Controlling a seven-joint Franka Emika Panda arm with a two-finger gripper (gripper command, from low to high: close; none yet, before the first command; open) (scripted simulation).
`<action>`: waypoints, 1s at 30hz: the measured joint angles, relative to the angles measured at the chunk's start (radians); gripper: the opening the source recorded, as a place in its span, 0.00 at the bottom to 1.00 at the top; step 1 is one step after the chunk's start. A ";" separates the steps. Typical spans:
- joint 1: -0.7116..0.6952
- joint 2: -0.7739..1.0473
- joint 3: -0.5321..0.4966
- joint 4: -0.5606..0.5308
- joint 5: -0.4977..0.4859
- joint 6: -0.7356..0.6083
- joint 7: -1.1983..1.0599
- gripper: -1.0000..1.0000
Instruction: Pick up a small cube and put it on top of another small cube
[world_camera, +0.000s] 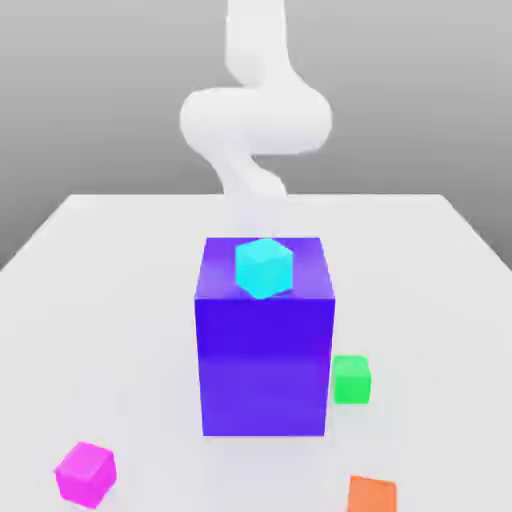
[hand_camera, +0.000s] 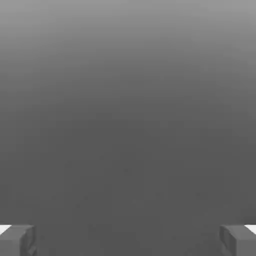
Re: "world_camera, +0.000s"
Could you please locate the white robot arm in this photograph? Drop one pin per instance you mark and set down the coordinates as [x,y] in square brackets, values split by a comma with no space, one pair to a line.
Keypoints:
[256,120]

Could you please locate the small cyan cube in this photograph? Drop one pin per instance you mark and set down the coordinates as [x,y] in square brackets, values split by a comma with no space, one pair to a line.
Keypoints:
[264,268]

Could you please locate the small green cube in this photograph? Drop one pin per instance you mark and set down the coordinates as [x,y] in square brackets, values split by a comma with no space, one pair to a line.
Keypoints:
[352,380]

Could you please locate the small orange cube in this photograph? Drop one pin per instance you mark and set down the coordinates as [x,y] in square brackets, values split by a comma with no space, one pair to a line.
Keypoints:
[372,496]

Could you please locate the small magenta cube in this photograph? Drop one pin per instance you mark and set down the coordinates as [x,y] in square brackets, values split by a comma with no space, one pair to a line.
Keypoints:
[86,476]

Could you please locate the large blue box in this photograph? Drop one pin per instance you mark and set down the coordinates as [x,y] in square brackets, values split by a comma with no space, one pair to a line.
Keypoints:
[264,360]

